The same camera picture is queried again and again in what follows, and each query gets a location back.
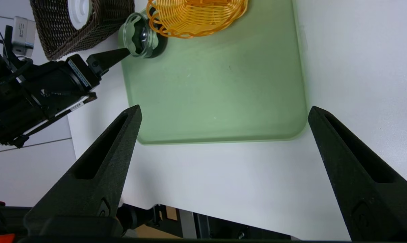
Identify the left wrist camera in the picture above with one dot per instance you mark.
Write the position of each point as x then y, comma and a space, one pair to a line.
23, 35

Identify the small yellow wicker basket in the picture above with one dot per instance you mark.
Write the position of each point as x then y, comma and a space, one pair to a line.
196, 17

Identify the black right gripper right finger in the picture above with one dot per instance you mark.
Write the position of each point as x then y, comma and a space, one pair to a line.
362, 179

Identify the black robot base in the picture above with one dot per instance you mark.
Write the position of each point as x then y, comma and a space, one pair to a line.
207, 226

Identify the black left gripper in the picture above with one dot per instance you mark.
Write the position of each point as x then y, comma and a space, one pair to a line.
31, 98

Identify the light green plastic tray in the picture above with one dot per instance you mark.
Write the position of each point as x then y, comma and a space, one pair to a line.
217, 84

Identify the dark brown wicker basket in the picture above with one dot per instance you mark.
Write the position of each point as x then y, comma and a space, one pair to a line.
55, 30

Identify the white plastic spool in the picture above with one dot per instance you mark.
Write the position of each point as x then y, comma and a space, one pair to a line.
78, 11

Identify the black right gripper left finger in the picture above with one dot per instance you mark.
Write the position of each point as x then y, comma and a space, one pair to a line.
99, 175

